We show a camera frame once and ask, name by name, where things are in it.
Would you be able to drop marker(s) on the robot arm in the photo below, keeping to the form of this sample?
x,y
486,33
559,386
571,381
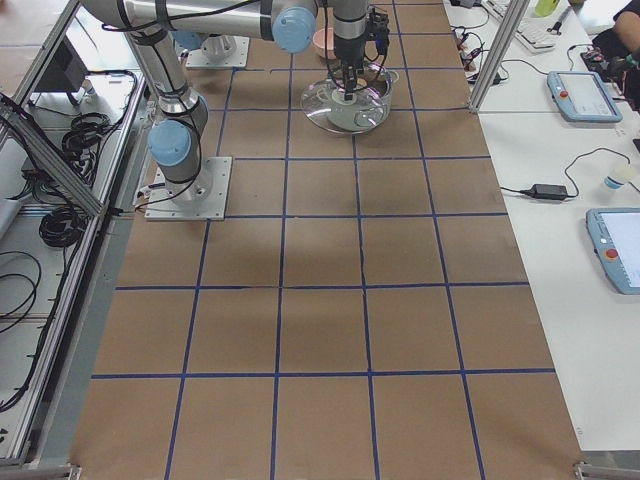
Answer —
x,y
175,143
213,46

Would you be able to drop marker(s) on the black power adapter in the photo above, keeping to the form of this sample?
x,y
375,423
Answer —
x,y
549,192

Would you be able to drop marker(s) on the teach pendant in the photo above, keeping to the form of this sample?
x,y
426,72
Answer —
x,y
582,97
615,236

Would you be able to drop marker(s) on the glass pot lid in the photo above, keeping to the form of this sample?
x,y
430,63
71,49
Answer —
x,y
324,105

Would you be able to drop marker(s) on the aluminium frame post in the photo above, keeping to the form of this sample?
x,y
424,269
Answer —
x,y
502,39

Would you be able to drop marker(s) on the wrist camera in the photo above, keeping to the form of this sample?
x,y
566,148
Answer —
x,y
377,29

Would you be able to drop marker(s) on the green bottle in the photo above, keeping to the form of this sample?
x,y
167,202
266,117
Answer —
x,y
544,8

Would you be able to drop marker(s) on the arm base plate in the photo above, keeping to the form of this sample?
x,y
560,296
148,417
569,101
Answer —
x,y
196,59
205,199

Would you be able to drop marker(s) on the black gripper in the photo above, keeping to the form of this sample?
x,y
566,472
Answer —
x,y
349,51

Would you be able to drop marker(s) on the lower teach pendant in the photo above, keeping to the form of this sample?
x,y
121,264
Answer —
x,y
615,236

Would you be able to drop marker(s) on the white keyboard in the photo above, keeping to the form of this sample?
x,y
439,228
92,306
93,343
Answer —
x,y
530,35

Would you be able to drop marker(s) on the pink bowl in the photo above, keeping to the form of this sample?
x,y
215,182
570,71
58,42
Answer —
x,y
323,43

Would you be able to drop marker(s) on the white paper cup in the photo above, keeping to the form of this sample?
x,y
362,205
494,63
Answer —
x,y
620,176

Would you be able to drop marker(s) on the upper teach pendant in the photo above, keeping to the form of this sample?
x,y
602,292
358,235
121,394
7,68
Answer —
x,y
582,97

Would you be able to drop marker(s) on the light green steel pot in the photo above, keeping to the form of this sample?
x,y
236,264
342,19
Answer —
x,y
376,77

